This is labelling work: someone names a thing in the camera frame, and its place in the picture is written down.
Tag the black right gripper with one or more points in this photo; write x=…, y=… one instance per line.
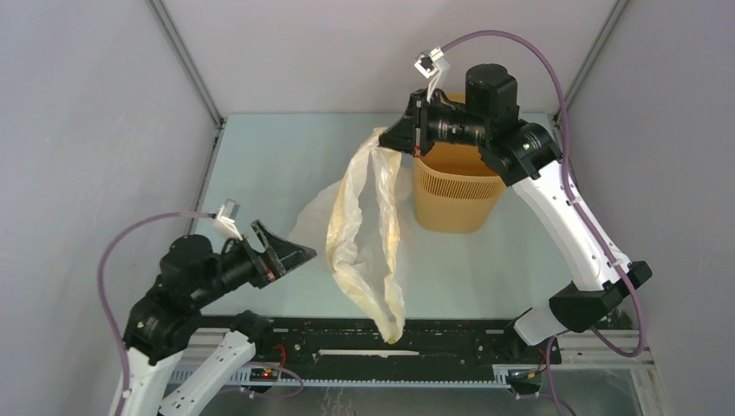
x=411, y=133

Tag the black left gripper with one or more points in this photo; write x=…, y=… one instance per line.
x=279, y=256

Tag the translucent cream trash bag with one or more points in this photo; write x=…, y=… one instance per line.
x=359, y=227

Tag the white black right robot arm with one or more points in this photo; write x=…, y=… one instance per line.
x=529, y=162

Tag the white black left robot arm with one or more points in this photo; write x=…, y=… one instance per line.
x=161, y=324

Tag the orange slotted plastic trash bin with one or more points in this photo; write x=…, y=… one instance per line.
x=454, y=192

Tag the small electronics board with leds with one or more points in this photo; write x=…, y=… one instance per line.
x=258, y=374

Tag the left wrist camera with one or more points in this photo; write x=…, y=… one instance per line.
x=225, y=221

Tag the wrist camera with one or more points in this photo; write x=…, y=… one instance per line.
x=225, y=221
x=433, y=65

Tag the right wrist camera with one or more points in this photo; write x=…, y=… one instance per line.
x=433, y=65

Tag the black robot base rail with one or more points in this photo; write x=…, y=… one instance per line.
x=349, y=352

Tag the aluminium frame post right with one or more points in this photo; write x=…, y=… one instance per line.
x=601, y=41

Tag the aluminium frame post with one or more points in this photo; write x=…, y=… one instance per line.
x=171, y=33
x=601, y=41

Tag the aluminium frame post left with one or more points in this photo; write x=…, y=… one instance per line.
x=171, y=33

